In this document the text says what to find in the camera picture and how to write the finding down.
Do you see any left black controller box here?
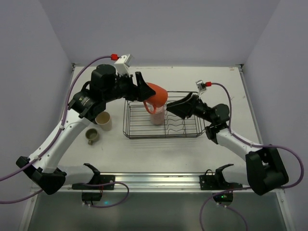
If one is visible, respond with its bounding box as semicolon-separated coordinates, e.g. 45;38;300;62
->
81;192;102;204

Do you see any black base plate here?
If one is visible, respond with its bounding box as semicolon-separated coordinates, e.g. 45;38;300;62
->
72;163;116;190
199;164;243;190

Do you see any purple cable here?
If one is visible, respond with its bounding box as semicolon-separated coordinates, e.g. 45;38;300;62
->
200;81;305;231
0;54;130;209

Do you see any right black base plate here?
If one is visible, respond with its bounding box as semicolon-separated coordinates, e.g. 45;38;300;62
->
199;164;243;190

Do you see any pink faceted ceramic mug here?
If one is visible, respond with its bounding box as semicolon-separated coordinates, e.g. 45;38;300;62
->
150;106;165;125

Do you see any black wire dish rack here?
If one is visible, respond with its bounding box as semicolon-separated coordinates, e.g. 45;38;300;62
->
123;101;205;139

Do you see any small olive green cup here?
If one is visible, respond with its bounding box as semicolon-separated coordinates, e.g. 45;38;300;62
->
85;128;100;145

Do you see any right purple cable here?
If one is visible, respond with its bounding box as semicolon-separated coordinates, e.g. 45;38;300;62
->
200;81;305;231

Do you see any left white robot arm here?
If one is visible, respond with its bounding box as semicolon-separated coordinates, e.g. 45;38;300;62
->
16;64;156;195

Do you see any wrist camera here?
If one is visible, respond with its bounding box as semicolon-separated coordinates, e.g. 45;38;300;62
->
114;54;133;76
196;80;207;96

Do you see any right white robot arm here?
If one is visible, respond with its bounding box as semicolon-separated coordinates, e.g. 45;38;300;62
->
167;92;289;195

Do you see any aluminium mounting rail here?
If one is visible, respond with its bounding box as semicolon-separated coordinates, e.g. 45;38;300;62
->
30;171;284;193

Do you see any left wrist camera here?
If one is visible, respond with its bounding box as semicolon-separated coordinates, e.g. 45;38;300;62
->
114;54;133;76

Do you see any beige plastic tumbler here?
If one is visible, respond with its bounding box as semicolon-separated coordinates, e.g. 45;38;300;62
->
95;112;112;131

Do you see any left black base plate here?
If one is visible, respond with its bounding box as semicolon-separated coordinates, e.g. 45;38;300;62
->
72;163;116;190

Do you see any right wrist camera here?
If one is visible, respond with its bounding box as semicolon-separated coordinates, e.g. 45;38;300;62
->
196;80;207;96

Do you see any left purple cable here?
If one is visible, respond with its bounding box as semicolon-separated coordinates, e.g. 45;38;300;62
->
0;54;130;209

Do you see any right black controller box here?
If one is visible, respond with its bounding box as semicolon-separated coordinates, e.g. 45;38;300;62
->
213;192;233;206

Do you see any orange ceramic mug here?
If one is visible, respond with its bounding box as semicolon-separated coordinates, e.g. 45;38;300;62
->
143;83;168;114

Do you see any black controller box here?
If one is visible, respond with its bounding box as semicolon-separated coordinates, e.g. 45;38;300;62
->
213;192;233;206
81;192;102;204

